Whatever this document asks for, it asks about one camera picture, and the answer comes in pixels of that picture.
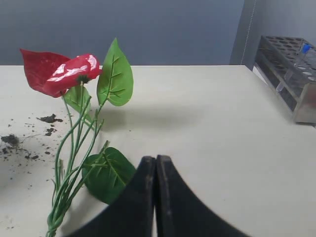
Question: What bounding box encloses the artificial red flower plant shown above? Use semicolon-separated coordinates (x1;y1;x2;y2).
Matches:
19;37;137;237

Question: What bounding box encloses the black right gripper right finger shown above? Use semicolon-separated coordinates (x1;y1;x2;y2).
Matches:
155;155;247;237

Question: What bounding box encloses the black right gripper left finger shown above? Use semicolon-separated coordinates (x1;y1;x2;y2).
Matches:
68;157;156;237

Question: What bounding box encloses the metal test tube rack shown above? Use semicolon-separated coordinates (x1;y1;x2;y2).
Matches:
255;36;316;124

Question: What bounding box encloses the blue capped test tube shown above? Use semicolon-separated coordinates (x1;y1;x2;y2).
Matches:
294;43;312;67

